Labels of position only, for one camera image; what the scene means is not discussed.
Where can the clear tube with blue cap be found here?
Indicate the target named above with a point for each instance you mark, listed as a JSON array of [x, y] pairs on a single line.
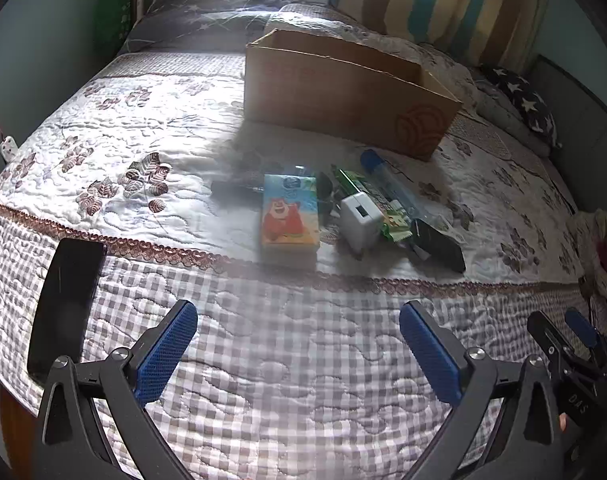
[[383, 172]]

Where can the grey padded headboard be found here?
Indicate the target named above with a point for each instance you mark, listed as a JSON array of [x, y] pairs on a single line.
[[583, 135]]

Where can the brown cardboard box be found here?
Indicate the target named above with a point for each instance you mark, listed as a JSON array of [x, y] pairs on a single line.
[[333, 100]]

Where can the checked leaf-print quilt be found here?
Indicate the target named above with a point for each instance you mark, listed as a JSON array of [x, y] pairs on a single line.
[[283, 400]]

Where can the dark star-print blanket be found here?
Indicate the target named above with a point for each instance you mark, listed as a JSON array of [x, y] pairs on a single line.
[[193, 25]]

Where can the clear packet with blue label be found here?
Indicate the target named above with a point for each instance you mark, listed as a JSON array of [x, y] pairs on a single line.
[[326, 187]]

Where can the large striped pillow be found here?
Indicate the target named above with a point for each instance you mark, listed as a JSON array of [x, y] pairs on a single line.
[[433, 5]]

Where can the black marker pen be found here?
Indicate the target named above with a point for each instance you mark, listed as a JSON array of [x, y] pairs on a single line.
[[233, 187]]

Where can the wooden bed frame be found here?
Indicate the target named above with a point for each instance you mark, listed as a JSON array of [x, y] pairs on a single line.
[[13, 425]]

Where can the orange bear tissue pack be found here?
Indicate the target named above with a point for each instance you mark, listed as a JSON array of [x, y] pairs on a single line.
[[286, 215]]

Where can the dark star-print pillow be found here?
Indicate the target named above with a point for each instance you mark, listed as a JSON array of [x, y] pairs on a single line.
[[523, 100]]

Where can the green bag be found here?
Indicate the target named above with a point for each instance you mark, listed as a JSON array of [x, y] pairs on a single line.
[[111, 20]]

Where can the white charger block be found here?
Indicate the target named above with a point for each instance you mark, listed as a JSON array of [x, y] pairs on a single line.
[[358, 220]]

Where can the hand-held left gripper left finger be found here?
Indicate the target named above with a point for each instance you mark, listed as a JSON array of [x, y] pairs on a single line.
[[168, 345]]

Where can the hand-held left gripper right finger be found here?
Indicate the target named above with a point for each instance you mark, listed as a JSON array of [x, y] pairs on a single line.
[[433, 350]]

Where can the green snack packet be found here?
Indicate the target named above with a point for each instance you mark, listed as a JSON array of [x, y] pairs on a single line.
[[368, 185]]

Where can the black smartphone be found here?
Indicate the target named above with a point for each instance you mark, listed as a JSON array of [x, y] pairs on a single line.
[[63, 305]]

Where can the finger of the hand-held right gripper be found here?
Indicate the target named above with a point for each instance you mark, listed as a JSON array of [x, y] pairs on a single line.
[[548, 340], [581, 327]]

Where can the pink and white cloth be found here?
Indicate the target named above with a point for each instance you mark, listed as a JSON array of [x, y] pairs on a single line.
[[601, 255]]

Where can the white plug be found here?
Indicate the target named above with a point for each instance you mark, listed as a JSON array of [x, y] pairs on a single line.
[[6, 146]]

